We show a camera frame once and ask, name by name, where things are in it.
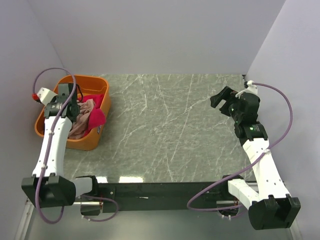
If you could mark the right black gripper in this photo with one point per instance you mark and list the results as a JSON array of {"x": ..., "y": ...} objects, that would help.
[{"x": 224, "y": 94}]

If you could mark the dusty pink printed t-shirt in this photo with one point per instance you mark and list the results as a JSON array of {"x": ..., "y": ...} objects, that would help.
[{"x": 81, "y": 124}]

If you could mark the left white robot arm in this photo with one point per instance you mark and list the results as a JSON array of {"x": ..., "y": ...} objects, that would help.
[{"x": 47, "y": 187}]

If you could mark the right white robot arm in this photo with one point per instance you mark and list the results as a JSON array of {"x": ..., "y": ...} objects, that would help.
[{"x": 271, "y": 206}]

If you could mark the magenta t-shirt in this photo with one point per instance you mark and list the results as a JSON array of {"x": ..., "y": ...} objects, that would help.
[{"x": 97, "y": 117}]

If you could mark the black base beam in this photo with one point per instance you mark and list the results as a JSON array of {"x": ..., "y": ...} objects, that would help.
[{"x": 163, "y": 196}]

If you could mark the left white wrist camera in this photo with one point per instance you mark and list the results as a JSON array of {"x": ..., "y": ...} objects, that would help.
[{"x": 44, "y": 96}]

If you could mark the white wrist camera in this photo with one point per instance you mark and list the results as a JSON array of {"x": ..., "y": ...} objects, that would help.
[
  {"x": 250, "y": 87},
  {"x": 44, "y": 96}
]

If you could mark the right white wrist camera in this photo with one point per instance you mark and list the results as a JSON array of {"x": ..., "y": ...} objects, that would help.
[{"x": 250, "y": 87}]

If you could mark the aluminium rail frame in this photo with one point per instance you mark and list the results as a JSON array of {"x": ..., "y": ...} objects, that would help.
[{"x": 28, "y": 211}]

